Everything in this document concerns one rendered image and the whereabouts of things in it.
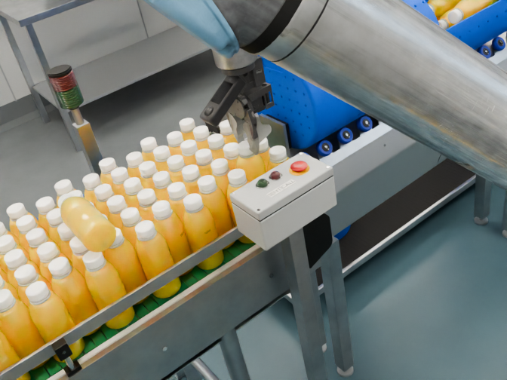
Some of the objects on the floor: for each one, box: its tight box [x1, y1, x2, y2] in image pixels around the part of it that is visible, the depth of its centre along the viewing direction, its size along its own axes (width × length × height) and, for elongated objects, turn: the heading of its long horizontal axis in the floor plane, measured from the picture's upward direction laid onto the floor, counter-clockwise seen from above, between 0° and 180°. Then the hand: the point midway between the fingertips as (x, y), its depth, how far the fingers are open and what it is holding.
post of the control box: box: [281, 228, 327, 380], centre depth 155 cm, size 4×4×100 cm
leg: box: [321, 237, 354, 377], centre depth 192 cm, size 6×6×63 cm
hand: (247, 148), depth 132 cm, fingers closed on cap, 4 cm apart
